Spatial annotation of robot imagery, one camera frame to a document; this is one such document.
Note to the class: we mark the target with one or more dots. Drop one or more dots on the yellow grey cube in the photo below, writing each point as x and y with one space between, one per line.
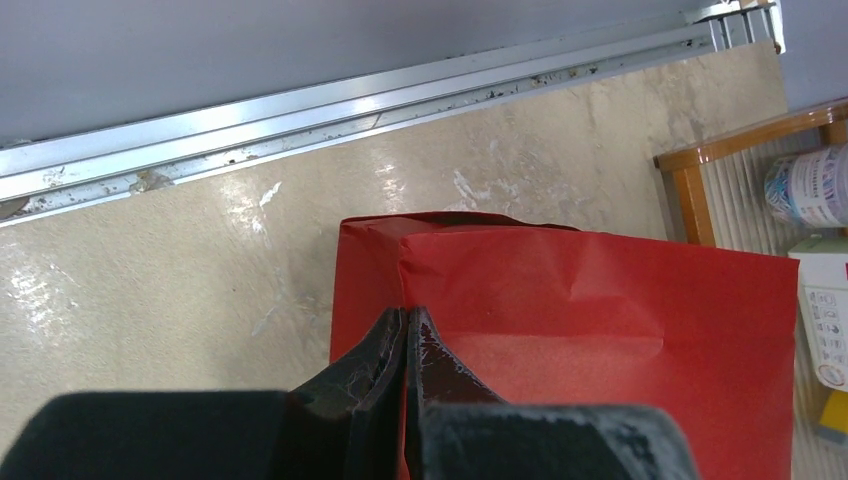
832 424

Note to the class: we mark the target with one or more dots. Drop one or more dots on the clear plastic bottle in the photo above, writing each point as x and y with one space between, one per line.
810 189

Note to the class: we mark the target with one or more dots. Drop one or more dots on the wooden shelf rack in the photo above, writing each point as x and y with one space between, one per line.
719 183

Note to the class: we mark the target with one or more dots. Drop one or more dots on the small white box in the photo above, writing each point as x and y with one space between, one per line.
823 305

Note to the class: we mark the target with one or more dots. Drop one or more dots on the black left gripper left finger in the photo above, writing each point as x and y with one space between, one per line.
341 424

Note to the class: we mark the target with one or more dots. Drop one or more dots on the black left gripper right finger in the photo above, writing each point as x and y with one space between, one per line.
458 428

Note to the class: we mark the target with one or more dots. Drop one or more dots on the red paper bag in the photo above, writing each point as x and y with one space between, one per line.
547 314

